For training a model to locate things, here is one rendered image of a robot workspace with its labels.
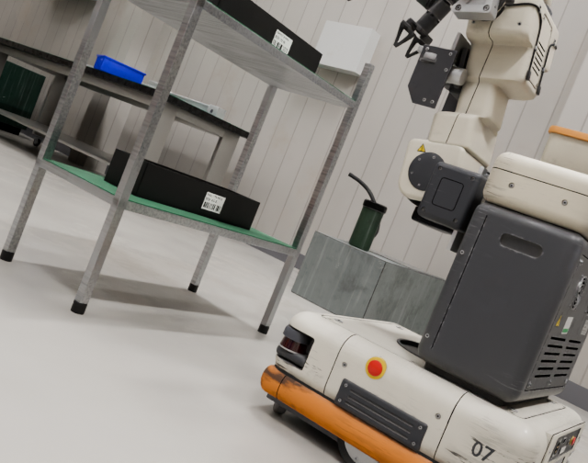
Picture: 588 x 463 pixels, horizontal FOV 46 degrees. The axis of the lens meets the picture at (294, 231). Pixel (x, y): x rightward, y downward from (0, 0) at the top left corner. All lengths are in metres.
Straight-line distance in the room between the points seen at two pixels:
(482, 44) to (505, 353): 0.83
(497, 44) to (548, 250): 0.62
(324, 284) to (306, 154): 1.94
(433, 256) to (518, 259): 3.34
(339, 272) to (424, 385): 2.35
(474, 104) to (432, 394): 0.78
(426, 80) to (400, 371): 0.78
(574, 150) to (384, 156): 3.58
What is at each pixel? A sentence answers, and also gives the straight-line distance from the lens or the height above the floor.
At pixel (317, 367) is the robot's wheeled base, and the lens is 1.68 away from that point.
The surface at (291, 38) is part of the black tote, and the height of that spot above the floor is 1.04.
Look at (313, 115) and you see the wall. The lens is 5.73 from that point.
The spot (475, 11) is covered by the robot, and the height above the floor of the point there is 1.11.
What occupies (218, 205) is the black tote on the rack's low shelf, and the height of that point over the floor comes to 0.40.
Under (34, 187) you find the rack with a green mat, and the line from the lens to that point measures 2.33.
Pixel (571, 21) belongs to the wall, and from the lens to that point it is 5.08.
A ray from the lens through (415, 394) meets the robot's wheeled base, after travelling 1.58.
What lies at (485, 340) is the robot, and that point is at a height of 0.40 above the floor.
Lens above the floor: 0.54
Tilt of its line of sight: 3 degrees down
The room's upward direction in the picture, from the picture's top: 22 degrees clockwise
